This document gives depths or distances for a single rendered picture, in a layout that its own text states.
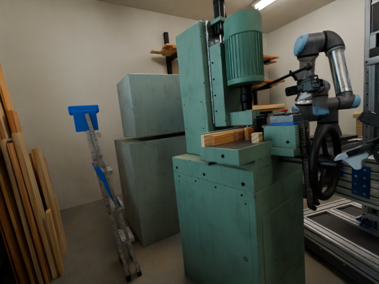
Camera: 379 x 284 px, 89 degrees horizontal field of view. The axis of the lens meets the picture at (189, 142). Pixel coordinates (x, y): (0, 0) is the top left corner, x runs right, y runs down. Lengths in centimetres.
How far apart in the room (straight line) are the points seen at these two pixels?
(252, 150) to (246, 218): 29
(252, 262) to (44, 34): 311
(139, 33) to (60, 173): 227
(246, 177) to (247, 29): 64
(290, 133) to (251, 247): 50
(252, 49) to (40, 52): 262
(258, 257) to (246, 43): 91
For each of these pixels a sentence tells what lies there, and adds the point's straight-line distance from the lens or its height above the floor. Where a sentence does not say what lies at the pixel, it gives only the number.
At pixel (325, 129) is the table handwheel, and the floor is 94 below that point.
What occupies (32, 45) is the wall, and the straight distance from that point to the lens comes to 316.
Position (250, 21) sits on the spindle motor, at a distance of 103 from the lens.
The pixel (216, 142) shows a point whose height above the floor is 91.
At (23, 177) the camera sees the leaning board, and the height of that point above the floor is 75.
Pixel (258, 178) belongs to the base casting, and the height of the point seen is 76.
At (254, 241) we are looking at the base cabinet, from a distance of 93.
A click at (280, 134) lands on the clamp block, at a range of 88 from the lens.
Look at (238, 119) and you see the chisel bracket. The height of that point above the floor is 99.
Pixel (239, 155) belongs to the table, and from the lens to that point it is 71.
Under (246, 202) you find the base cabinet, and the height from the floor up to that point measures 67.
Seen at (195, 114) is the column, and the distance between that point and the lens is 113.
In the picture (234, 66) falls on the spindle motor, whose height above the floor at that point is 124.
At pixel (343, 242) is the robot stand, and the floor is 23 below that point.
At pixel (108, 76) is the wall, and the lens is 310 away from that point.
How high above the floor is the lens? 103
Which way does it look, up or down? 7 degrees down
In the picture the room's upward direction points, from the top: 6 degrees counter-clockwise
